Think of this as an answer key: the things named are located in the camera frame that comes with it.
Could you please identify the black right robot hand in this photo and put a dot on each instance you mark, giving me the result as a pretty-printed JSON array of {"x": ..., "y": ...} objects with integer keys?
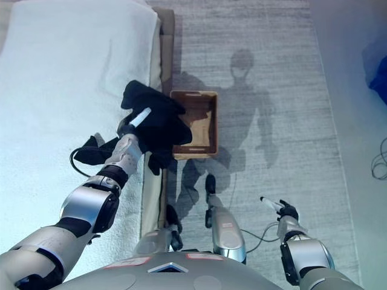
[{"x": 288, "y": 211}]

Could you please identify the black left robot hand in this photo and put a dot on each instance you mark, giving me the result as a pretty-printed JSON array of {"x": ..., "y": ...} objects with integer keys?
[{"x": 127, "y": 127}]

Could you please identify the black clothes pile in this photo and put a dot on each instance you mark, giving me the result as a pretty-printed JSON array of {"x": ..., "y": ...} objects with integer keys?
[{"x": 160, "y": 121}]

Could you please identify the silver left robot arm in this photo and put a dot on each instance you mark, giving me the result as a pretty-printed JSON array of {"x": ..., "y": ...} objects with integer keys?
[{"x": 84, "y": 205}]

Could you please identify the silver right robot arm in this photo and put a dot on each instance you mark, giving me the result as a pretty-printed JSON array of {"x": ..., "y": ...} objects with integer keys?
[{"x": 308, "y": 253}]

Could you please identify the brown woven basket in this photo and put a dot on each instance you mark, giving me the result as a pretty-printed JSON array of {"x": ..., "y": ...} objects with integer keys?
[{"x": 201, "y": 121}]

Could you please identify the beige bed sheet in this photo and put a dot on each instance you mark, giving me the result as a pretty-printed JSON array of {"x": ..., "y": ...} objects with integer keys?
[{"x": 3, "y": 24}]

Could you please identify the silver right robot leg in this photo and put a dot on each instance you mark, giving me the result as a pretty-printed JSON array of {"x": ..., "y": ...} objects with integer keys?
[{"x": 226, "y": 229}]

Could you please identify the silver robot leg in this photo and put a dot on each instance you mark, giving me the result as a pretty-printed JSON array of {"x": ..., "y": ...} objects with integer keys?
[
  {"x": 151, "y": 238},
  {"x": 226, "y": 229}
]

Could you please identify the grey striped rug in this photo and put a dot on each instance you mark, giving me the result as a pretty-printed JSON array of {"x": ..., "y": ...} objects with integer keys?
[{"x": 272, "y": 105}]

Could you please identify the silver left robot leg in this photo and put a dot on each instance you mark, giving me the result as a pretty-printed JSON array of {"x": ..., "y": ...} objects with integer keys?
[{"x": 151, "y": 238}]

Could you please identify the grey robot torso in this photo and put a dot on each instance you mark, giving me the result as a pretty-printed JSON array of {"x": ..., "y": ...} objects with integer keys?
[{"x": 181, "y": 276}]

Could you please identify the blue fabric object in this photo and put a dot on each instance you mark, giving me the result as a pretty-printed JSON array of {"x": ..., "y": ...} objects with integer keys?
[{"x": 378, "y": 69}]

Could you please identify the brown bed frame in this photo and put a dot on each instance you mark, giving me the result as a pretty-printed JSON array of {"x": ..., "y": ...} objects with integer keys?
[{"x": 167, "y": 45}]

